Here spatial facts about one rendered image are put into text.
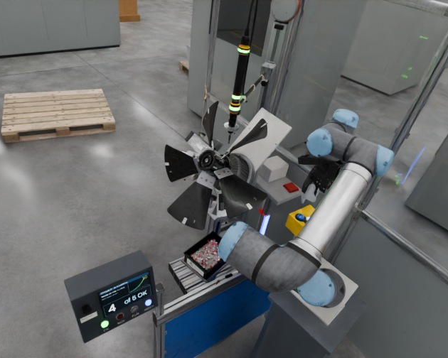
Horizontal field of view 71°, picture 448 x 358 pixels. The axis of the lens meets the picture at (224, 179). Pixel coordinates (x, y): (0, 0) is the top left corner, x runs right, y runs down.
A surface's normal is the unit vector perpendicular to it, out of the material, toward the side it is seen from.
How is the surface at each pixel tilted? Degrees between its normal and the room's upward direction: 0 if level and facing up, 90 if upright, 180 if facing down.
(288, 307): 0
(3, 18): 90
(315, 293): 47
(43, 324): 0
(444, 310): 90
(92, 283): 15
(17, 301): 0
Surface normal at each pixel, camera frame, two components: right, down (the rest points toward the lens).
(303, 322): 0.13, -0.78
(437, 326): -0.82, 0.26
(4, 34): 0.66, 0.53
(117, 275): -0.02, -0.90
